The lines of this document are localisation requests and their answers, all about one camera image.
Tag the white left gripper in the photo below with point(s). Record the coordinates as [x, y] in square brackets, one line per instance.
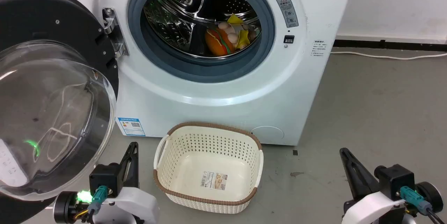
[134, 204]

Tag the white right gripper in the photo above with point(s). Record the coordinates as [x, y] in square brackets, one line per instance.
[372, 208]

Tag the washer door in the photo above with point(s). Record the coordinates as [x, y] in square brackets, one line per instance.
[52, 112]

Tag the white front-load washing machine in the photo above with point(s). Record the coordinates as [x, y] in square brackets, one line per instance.
[216, 108]

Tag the metal door hinge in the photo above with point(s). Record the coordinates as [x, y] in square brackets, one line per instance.
[115, 31]

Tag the black door latch slot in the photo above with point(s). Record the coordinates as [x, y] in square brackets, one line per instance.
[288, 39]

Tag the blue energy label sticker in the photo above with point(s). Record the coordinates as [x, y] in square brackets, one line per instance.
[131, 127]

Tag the cream plastic laundry basket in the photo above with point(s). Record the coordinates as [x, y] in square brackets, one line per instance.
[209, 168]

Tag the paper label in basket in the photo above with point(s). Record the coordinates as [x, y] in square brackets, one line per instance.
[214, 181]

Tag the round filter cover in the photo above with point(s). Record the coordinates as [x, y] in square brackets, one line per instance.
[268, 135]

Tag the small text sticker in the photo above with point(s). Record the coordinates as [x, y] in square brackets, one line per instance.
[318, 49]

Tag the black baseboard strip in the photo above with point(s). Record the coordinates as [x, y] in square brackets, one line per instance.
[391, 45]

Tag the orange hamburger plush toy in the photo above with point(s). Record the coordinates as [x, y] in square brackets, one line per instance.
[218, 42]

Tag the stainless steel drum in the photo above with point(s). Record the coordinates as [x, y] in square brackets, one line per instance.
[181, 11]

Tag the beige doll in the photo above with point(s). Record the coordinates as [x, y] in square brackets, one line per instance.
[231, 31]

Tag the yellow plush toy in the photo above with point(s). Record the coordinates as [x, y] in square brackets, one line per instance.
[242, 38]

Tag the grey warning sticker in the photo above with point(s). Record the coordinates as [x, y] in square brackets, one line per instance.
[287, 11]

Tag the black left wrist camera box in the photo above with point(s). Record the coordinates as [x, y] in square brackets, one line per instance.
[104, 178]

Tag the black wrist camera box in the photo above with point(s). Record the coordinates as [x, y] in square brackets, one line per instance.
[394, 180]
[104, 178]

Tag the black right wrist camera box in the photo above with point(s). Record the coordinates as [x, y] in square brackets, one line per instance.
[394, 180]

